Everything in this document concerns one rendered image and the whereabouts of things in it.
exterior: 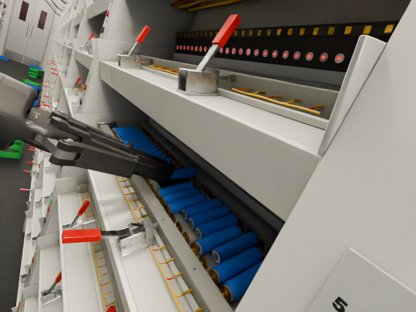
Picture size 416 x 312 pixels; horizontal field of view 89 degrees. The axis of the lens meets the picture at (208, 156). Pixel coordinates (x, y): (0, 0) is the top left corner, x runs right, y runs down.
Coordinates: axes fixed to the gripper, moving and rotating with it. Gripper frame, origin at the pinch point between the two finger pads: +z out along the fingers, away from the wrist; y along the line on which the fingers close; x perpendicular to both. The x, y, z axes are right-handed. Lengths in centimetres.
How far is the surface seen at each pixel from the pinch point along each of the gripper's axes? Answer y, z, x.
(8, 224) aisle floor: 113, 3, 99
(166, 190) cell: -2.6, 3.4, 2.1
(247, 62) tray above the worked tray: 1.3, 7.1, -24.0
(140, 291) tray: -15.5, -2.8, 8.0
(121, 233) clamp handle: -9.5, -4.3, 6.0
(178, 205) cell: -6.8, 3.6, 2.2
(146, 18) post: 35.4, -2.7, -27.0
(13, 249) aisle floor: 92, 7, 98
